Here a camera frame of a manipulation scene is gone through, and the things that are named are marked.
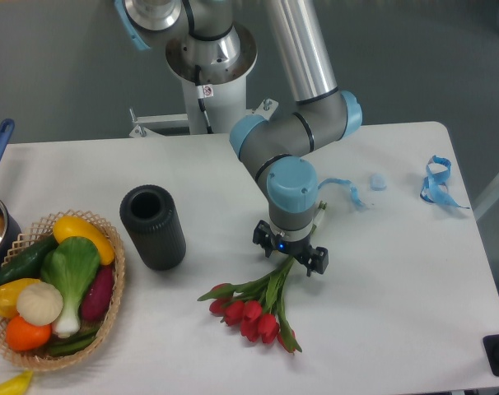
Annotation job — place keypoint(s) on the orange fruit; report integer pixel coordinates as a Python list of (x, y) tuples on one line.
[(23, 336)]

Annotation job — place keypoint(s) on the purple sweet potato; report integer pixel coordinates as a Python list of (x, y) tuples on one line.
[(97, 299)]

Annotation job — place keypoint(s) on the blue ribbon strip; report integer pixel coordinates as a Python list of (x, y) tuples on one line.
[(353, 192)]

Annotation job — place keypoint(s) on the dark green cucumber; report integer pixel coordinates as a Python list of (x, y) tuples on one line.
[(28, 262)]

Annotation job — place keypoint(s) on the woven wicker basket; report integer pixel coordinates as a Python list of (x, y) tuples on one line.
[(38, 359)]

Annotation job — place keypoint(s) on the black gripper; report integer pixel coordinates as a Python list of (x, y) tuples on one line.
[(313, 259)]

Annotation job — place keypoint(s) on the red tulip bouquet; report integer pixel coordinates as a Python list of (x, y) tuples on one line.
[(257, 307)]

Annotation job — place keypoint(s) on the yellow banana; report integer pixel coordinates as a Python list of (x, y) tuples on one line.
[(17, 385)]

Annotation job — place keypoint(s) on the green bok choy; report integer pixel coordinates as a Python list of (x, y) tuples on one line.
[(71, 269)]

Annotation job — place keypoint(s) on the yellow bell pepper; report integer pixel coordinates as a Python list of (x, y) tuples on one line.
[(9, 294)]

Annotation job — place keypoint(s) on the black ribbed vase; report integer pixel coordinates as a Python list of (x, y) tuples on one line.
[(149, 215)]

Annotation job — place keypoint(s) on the white steamed bun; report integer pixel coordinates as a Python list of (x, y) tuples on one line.
[(39, 304)]

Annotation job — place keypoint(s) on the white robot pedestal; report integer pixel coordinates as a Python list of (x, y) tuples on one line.
[(213, 76)]

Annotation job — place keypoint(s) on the green vegetable in basket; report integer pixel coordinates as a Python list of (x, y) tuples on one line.
[(73, 344)]

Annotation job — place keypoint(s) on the blue ribbon right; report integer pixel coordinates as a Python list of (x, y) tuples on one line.
[(434, 185)]

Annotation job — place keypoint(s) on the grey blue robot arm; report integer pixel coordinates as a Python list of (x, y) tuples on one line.
[(273, 151)]

